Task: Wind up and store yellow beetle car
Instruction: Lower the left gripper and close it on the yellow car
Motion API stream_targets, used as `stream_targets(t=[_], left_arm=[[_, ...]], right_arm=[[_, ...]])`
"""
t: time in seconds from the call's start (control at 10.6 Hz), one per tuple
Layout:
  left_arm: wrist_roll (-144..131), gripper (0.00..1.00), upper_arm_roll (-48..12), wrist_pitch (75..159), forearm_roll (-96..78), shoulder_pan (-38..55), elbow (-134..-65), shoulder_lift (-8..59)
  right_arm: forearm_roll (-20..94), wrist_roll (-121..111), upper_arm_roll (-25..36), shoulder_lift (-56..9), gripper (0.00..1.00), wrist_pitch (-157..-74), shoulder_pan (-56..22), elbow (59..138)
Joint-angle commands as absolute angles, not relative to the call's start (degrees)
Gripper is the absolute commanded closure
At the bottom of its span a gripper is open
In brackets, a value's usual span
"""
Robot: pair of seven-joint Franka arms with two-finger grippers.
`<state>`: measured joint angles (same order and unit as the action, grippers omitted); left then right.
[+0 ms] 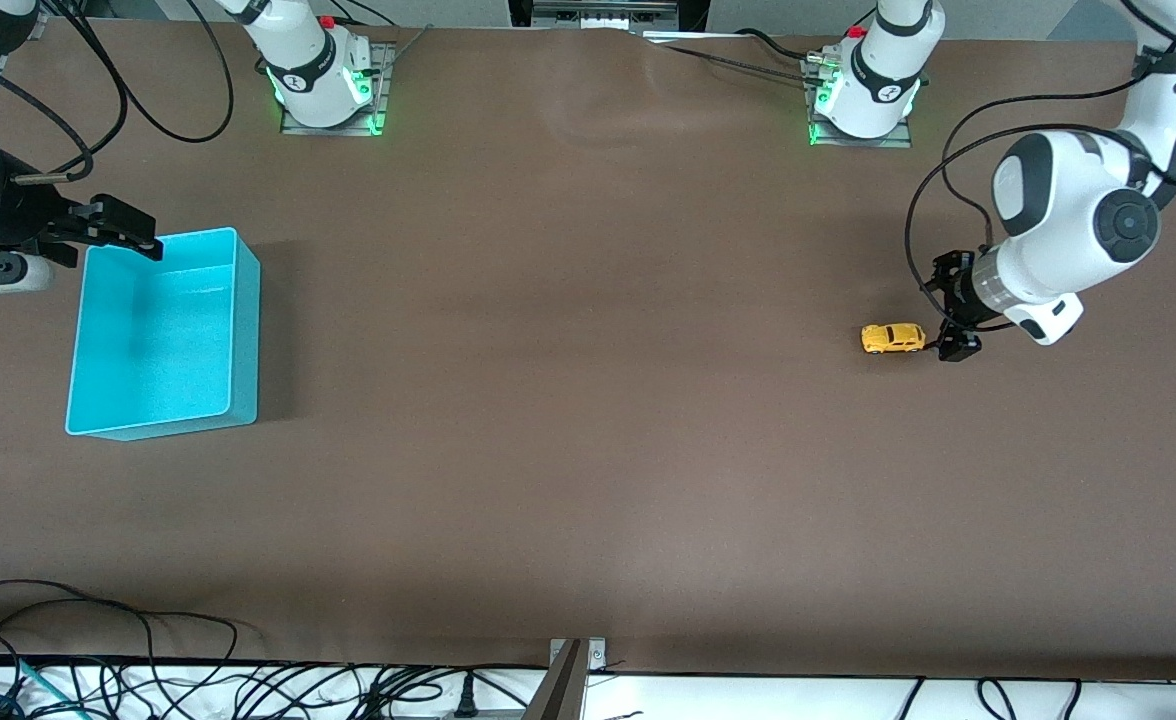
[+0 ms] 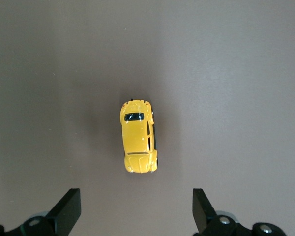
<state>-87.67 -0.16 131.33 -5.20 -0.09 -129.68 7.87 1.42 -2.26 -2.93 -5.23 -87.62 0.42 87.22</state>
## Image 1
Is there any yellow beetle toy car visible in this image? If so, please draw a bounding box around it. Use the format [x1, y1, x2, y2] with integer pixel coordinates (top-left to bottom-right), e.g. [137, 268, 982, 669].
[861, 322, 927, 355]

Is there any turquoise plastic bin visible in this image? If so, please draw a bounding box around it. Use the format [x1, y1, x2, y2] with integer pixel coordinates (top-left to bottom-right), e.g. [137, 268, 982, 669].
[65, 227, 262, 442]

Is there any thin grey rod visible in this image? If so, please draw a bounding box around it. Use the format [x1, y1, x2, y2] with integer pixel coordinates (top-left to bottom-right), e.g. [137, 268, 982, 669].
[386, 24, 436, 67]

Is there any white power strip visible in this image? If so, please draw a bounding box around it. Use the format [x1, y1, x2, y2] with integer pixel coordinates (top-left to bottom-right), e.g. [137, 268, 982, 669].
[532, 0, 681, 29]

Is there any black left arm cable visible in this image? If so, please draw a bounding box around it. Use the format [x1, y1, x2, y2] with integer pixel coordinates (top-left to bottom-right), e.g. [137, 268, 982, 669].
[904, 0, 1176, 333]

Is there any black right arm loop cable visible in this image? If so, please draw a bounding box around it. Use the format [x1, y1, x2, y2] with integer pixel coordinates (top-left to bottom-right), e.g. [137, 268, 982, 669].
[43, 0, 236, 144]

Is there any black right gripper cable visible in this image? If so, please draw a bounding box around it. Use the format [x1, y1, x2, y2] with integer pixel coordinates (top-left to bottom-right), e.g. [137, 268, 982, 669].
[0, 45, 97, 187]

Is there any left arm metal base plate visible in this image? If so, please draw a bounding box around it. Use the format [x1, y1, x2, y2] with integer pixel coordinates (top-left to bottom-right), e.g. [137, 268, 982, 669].
[808, 55, 915, 150]

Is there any aluminium frame profile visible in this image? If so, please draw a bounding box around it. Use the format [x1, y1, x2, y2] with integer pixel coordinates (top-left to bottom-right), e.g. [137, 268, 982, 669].
[0, 0, 51, 113]

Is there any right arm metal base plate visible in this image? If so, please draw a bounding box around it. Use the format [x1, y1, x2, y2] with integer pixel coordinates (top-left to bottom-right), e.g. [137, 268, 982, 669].
[280, 40, 390, 138]

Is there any thick black base cable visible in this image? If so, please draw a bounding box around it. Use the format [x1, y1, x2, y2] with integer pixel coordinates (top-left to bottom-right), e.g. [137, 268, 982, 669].
[731, 27, 827, 64]

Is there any thin black base cable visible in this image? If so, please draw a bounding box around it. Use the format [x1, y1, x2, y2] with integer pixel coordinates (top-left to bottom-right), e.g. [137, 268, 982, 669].
[660, 43, 821, 88]

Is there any long black floor cable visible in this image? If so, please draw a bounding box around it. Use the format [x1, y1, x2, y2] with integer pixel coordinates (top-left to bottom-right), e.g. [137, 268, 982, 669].
[0, 579, 241, 666]

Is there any black stand frame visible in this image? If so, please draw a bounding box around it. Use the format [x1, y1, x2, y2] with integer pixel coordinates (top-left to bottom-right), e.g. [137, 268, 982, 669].
[507, 0, 711, 33]

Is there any metal table bracket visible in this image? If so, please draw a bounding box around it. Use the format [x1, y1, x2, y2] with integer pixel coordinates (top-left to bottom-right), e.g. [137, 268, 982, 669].
[548, 637, 608, 720]

